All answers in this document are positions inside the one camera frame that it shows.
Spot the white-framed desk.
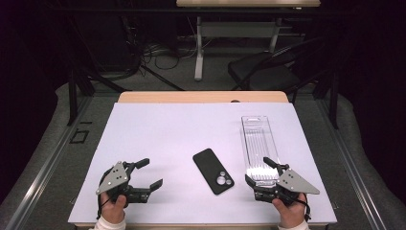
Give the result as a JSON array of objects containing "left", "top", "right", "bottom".
[{"left": 175, "top": 0, "right": 322, "bottom": 81}]

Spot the white table sheet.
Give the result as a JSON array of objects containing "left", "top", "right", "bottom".
[{"left": 67, "top": 102, "right": 338, "bottom": 226}]

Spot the person's right hand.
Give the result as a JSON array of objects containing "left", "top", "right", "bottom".
[{"left": 272, "top": 192, "right": 308, "bottom": 230}]

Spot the bundle of floor cables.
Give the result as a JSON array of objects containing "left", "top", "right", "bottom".
[{"left": 127, "top": 18, "right": 205, "bottom": 73}]

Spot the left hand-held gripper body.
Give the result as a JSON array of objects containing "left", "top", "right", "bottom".
[{"left": 95, "top": 160, "right": 151, "bottom": 206}]

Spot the black folding chair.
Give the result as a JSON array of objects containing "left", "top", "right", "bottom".
[{"left": 227, "top": 37, "right": 327, "bottom": 94}]

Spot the person's left hand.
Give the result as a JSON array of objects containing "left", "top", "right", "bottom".
[{"left": 100, "top": 193, "right": 127, "bottom": 225}]

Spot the grey metal floor rail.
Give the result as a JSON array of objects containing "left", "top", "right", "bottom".
[
  {"left": 0, "top": 95, "right": 94, "bottom": 230},
  {"left": 317, "top": 95, "right": 388, "bottom": 230}
]

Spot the black metal stand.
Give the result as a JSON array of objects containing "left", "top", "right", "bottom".
[
  {"left": 66, "top": 68, "right": 132, "bottom": 127},
  {"left": 313, "top": 69, "right": 340, "bottom": 130}
]

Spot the black cable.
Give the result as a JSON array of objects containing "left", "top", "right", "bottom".
[
  {"left": 96, "top": 191, "right": 112, "bottom": 220},
  {"left": 296, "top": 192, "right": 312, "bottom": 223}
]

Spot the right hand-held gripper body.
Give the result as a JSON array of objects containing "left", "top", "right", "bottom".
[{"left": 253, "top": 163, "right": 321, "bottom": 206}]

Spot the wooden table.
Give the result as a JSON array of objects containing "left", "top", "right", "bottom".
[{"left": 74, "top": 90, "right": 329, "bottom": 230}]

